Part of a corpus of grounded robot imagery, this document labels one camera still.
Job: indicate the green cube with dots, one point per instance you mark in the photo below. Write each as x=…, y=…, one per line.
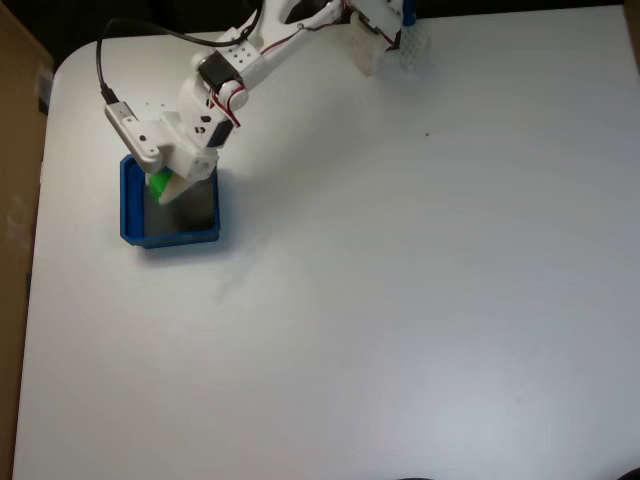
x=160, y=181

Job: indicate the blue square box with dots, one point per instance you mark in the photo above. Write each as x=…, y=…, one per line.
x=131, y=220

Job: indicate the brown cardboard box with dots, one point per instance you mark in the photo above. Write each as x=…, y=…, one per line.
x=17, y=200

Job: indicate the silver camera box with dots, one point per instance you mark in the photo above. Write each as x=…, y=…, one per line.
x=135, y=137

